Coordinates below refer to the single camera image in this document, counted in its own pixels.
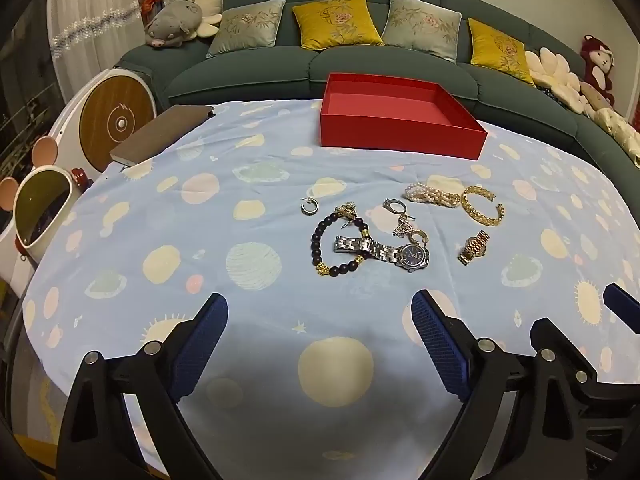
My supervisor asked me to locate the dark green sofa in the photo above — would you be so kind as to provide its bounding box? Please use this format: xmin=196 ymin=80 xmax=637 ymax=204
xmin=114 ymin=0 xmax=640 ymax=172

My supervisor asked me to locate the small beige pillow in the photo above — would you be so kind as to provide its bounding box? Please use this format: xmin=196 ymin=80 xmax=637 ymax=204
xmin=580 ymin=82 xmax=609 ymax=111

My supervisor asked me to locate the cream satin cushion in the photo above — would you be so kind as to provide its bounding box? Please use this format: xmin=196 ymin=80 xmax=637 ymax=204
xmin=594 ymin=107 xmax=640 ymax=169

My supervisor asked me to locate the brown notebook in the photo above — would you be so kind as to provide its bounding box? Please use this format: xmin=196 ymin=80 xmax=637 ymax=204
xmin=109 ymin=104 xmax=216 ymax=167

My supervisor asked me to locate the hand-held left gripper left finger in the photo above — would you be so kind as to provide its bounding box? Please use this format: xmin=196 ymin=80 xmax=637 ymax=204
xmin=59 ymin=292 xmax=229 ymax=480

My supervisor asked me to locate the gold wristwatch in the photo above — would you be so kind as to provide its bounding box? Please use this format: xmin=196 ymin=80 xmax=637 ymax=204
xmin=457 ymin=230 xmax=492 ymax=266

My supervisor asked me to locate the pearl bracelet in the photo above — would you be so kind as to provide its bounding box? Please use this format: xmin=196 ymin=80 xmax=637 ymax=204
xmin=403 ymin=182 xmax=462 ymax=210

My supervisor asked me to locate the red monkey plush toy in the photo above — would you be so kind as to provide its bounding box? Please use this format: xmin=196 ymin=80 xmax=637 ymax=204
xmin=579 ymin=34 xmax=617 ymax=107

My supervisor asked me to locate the dark bead bracelet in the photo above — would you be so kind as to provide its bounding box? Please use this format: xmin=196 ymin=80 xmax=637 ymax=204
xmin=311 ymin=214 xmax=371 ymax=276

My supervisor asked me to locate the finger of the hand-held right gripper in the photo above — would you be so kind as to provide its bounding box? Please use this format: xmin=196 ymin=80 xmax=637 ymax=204
xmin=603 ymin=283 xmax=640 ymax=334
xmin=529 ymin=317 xmax=640 ymax=411

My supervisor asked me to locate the grey embroidered cushion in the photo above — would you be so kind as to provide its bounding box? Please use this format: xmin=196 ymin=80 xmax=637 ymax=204
xmin=205 ymin=0 xmax=287 ymax=59
xmin=382 ymin=0 xmax=462 ymax=64

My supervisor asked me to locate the grey pig plush toy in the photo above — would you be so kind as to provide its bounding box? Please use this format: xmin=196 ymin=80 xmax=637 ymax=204
xmin=144 ymin=0 xmax=205 ymax=50

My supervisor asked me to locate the white device with wooden disc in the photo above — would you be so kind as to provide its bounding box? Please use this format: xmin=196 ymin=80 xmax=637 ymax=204
xmin=44 ymin=67 xmax=157 ymax=197

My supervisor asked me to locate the red cardboard box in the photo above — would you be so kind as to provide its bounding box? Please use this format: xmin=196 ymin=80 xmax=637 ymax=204
xmin=320 ymin=72 xmax=488 ymax=161

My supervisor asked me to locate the yellow embroidered cushion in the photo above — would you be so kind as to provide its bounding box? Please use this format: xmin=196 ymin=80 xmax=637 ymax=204
xmin=468 ymin=17 xmax=536 ymax=85
xmin=291 ymin=0 xmax=384 ymax=51

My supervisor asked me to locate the white helmet with pink ears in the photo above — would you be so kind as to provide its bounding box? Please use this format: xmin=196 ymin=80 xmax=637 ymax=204
xmin=0 ymin=134 xmax=85 ymax=287

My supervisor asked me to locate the gold cuff bangle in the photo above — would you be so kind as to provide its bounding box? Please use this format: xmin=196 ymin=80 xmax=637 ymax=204
xmin=460 ymin=185 xmax=506 ymax=227

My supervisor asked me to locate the silver wristwatch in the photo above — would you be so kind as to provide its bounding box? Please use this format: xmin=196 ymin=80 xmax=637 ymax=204
xmin=333 ymin=235 xmax=431 ymax=274

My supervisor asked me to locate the blue planet print tablecloth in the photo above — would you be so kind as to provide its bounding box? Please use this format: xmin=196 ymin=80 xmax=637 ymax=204
xmin=20 ymin=97 xmax=640 ymax=467

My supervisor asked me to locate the silver chain necklace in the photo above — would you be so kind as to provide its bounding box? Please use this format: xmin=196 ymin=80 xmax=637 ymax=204
xmin=392 ymin=212 xmax=431 ymax=247

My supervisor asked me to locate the white sheer curtain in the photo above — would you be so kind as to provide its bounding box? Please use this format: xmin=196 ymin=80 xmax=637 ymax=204
xmin=46 ymin=0 xmax=152 ymax=103

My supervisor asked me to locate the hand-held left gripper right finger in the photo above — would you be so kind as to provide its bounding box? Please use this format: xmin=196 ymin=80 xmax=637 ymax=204
xmin=410 ymin=288 xmax=577 ymax=480

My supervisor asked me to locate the white flower cushion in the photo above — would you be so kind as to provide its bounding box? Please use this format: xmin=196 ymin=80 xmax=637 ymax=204
xmin=524 ymin=47 xmax=589 ymax=114

